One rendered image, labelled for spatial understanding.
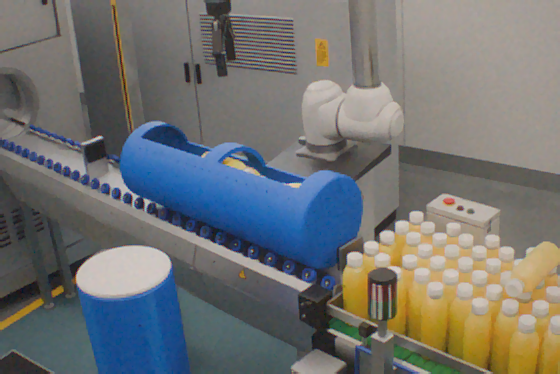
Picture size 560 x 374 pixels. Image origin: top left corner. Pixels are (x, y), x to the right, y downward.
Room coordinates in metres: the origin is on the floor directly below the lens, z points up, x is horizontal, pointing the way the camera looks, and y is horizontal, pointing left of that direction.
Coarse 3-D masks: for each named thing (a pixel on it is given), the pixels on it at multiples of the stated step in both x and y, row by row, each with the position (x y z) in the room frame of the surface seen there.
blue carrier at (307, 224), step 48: (144, 144) 2.34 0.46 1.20; (192, 144) 2.51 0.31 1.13; (240, 144) 2.21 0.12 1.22; (144, 192) 2.30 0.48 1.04; (192, 192) 2.09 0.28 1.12; (240, 192) 1.96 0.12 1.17; (288, 192) 1.86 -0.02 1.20; (336, 192) 1.88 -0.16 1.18; (288, 240) 1.80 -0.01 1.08; (336, 240) 1.87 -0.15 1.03
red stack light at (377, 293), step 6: (396, 282) 1.28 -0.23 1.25; (372, 288) 1.28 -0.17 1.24; (378, 288) 1.27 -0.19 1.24; (384, 288) 1.26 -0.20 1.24; (390, 288) 1.27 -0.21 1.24; (396, 288) 1.28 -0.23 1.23; (372, 294) 1.28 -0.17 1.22; (378, 294) 1.27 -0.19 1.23; (384, 294) 1.27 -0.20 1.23; (390, 294) 1.27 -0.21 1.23; (396, 294) 1.28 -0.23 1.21; (378, 300) 1.27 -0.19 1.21; (384, 300) 1.26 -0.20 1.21; (390, 300) 1.27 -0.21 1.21
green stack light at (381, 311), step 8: (368, 296) 1.29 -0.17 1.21; (368, 304) 1.29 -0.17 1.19; (376, 304) 1.27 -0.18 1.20; (384, 304) 1.26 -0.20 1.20; (392, 304) 1.27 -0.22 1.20; (368, 312) 1.29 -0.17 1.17; (376, 312) 1.27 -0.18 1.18; (384, 312) 1.27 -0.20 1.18; (392, 312) 1.27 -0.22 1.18; (384, 320) 1.26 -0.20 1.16
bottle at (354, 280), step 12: (348, 264) 1.64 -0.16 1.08; (360, 264) 1.63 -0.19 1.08; (348, 276) 1.62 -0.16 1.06; (360, 276) 1.62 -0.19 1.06; (348, 288) 1.62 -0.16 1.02; (360, 288) 1.61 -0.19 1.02; (348, 300) 1.62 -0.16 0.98; (360, 300) 1.61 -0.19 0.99; (360, 312) 1.61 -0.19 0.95; (348, 324) 1.62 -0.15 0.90
